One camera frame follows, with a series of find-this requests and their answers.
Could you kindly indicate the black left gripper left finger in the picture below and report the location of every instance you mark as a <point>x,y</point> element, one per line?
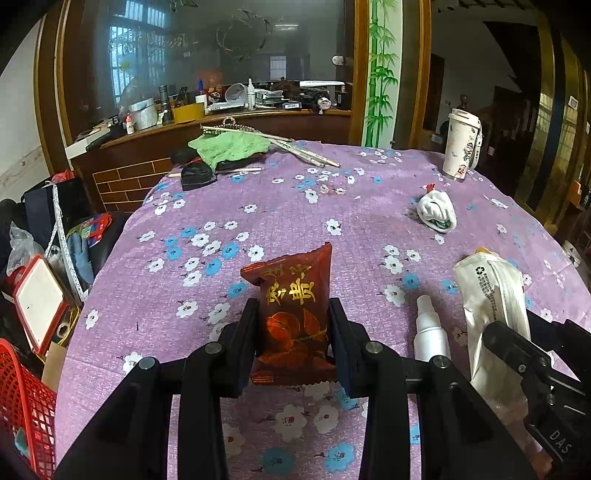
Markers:
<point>218,370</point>

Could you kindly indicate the red plastic mesh basket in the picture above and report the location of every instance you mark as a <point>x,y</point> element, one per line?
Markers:
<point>27,414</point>

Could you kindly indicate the white sock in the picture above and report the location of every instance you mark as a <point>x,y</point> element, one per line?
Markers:
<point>436,210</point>

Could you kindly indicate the purple floral tablecloth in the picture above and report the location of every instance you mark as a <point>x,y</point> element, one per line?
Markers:
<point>378,231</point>

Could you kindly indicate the dark red snack packet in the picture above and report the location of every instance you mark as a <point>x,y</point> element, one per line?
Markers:
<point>293,309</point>

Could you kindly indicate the white cartoon tumbler cup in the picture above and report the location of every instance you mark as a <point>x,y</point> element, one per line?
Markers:
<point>464,142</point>

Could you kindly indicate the dark blue bag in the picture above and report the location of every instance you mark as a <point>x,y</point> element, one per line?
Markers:
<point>38,202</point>

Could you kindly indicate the red framed white board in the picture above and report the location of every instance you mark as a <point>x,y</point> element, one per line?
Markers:
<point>40,303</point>

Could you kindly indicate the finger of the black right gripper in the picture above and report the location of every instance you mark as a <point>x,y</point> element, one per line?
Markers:
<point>518,353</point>
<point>568,340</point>

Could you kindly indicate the black small pouch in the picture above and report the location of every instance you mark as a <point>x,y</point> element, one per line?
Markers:
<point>195,175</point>

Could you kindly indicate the yellow tape roll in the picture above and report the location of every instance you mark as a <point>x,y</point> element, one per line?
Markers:
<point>188,113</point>

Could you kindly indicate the white spray bottle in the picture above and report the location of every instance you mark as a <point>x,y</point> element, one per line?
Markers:
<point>431,339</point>

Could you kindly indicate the bundle of chopsticks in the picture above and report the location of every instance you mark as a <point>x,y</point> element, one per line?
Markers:
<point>285,144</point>

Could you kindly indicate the clear plastic bag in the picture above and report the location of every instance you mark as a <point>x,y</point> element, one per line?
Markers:
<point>23,249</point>

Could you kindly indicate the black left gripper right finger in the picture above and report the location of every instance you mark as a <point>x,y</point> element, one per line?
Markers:
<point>372,370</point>

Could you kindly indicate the green cloth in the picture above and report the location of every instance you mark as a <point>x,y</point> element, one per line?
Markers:
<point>228,146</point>

